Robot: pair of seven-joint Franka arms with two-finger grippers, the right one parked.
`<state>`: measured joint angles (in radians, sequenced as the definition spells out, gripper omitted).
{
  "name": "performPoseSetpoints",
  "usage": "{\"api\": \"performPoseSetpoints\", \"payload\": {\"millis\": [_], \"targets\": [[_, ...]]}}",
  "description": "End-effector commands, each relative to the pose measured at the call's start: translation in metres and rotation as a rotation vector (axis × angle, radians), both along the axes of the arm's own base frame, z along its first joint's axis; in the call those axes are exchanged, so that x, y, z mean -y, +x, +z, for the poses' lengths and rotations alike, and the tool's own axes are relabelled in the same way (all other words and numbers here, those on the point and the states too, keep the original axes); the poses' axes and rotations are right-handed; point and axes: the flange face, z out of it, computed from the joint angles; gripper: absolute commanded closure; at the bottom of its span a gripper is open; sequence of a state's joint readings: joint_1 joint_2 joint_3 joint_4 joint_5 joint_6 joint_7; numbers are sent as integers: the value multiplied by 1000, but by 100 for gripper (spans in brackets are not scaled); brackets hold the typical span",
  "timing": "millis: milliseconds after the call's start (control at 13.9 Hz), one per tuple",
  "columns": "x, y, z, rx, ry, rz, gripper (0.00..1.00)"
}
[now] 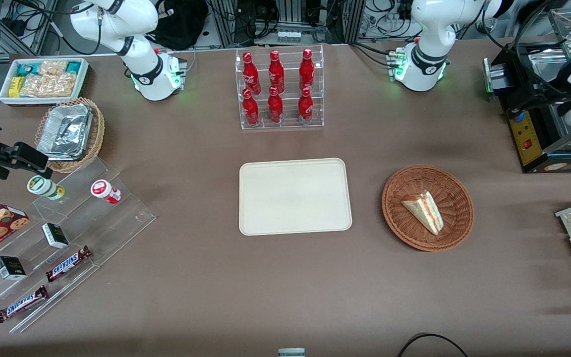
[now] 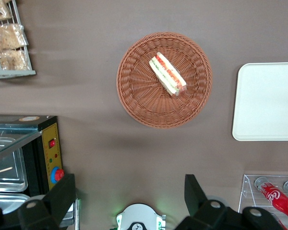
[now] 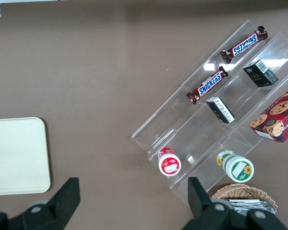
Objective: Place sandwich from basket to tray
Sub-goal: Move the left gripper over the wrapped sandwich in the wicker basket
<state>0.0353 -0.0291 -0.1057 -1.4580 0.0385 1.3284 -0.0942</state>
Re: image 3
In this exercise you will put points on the green sunflower yogurt cup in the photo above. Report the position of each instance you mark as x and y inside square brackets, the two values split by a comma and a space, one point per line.
[237, 167]

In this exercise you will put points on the red strawberry yogurt cup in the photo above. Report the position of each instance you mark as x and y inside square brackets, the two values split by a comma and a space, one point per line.
[169, 164]

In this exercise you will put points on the silver foil packet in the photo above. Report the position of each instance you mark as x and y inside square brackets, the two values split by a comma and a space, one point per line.
[249, 204]

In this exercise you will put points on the woven wicker basket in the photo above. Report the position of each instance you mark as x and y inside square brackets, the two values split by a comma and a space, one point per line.
[240, 191]

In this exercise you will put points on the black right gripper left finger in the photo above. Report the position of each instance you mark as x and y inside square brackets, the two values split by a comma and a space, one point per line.
[62, 198]

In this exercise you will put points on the clear acrylic tiered shelf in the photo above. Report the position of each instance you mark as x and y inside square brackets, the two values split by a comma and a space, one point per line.
[182, 129]

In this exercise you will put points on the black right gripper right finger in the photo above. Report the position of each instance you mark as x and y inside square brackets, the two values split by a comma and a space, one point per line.
[201, 203]

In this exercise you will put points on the Snickers chocolate bar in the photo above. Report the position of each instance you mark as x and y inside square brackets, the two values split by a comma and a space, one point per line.
[210, 83]
[244, 44]

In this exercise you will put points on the small black carton box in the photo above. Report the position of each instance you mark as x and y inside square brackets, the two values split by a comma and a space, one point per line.
[220, 110]
[259, 75]

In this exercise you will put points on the cream plastic tray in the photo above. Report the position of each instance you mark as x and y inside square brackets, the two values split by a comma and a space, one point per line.
[16, 155]

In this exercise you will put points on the red tartan cookie box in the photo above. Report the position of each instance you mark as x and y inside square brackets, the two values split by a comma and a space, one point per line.
[280, 119]

